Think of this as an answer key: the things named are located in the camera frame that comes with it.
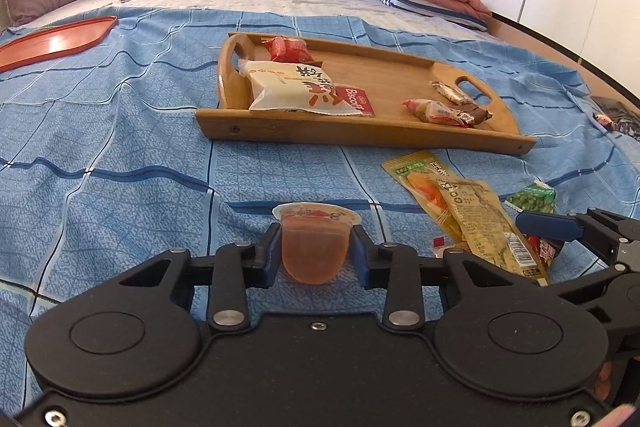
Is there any yellow pouch with orange picture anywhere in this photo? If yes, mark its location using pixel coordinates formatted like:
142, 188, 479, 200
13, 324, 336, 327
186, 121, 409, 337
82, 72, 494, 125
382, 150, 471, 248

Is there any peach and red snack packet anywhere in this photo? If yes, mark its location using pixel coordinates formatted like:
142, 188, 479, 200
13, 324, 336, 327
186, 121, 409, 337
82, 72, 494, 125
402, 98, 473, 128

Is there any orange jelly cup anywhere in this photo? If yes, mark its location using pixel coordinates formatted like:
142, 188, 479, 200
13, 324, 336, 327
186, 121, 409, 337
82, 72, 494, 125
272, 202, 362, 285

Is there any green pea snack packet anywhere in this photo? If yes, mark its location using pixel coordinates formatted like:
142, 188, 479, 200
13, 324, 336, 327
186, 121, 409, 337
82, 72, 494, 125
502, 181, 558, 214

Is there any wooden bed frame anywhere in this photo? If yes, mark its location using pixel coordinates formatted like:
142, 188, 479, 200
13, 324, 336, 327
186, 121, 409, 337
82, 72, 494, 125
487, 11, 640, 108

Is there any golden snack pouch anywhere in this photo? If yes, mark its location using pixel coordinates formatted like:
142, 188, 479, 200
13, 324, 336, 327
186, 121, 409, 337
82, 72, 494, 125
435, 179, 551, 288

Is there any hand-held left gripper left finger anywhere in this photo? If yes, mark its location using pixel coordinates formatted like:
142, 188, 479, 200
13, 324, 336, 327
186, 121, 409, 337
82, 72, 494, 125
117, 222, 282, 334

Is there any red orange snack packet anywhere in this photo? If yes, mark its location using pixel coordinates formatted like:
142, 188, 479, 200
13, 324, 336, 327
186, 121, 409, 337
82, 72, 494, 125
262, 36, 316, 64

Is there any red biscuit packet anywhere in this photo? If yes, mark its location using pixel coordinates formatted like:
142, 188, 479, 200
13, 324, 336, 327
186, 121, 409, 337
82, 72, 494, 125
335, 84, 377, 118

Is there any dark patterned cloth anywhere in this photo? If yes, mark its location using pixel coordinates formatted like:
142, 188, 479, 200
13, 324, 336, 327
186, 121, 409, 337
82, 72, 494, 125
590, 96, 640, 140

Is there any brown gold candy packet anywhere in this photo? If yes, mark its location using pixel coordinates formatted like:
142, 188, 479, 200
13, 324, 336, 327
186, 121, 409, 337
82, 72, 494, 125
431, 80, 476, 105

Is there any person's left hand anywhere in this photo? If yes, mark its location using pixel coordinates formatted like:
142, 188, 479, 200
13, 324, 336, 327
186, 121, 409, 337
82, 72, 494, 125
602, 404, 637, 427

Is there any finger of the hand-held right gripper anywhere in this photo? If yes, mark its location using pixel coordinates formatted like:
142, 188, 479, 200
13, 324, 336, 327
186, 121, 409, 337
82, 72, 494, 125
515, 207, 640, 269
547, 264, 632, 309

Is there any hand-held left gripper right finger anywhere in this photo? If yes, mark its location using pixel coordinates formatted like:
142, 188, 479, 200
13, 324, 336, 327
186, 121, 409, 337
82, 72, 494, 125
351, 224, 519, 334

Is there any red plastic tray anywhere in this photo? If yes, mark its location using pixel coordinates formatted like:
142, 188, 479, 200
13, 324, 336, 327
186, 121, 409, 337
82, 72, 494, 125
0, 17, 118, 72

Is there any wooden tray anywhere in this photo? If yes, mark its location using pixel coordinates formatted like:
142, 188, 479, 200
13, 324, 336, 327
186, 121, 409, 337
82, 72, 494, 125
195, 32, 537, 155

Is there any pink snack packet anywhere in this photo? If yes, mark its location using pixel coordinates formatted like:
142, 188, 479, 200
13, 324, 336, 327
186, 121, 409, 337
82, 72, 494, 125
525, 234, 567, 265

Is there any blue checked bed sheet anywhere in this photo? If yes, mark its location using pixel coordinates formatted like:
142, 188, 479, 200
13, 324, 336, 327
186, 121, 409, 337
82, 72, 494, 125
0, 7, 640, 338

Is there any pale yellow pastry packet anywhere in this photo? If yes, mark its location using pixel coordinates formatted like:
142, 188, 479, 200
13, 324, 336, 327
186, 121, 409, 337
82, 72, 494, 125
237, 59, 356, 115

